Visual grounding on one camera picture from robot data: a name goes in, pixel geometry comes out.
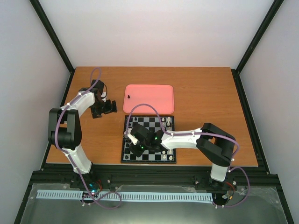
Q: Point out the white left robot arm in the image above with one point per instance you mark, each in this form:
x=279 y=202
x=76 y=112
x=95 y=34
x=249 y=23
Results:
x=64 y=128

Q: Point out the light blue slotted cable duct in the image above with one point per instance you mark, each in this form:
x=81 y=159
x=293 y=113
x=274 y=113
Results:
x=126 y=196

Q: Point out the pink plastic tray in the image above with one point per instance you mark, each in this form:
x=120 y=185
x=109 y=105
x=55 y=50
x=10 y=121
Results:
x=161 y=97

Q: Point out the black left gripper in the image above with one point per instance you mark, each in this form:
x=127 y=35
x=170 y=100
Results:
x=109 y=109

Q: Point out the black and white chessboard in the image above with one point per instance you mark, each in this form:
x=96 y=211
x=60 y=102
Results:
x=151 y=123

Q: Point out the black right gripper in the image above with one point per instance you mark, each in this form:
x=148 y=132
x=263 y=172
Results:
x=138 y=153

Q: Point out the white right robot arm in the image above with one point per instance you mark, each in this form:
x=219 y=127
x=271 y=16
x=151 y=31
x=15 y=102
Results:
x=214 y=143

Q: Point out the white chess pieces row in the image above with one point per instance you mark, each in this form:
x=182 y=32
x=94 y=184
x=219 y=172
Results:
x=168 y=150

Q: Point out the black aluminium frame rail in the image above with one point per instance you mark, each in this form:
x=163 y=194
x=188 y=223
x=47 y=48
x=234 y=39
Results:
x=111 y=176

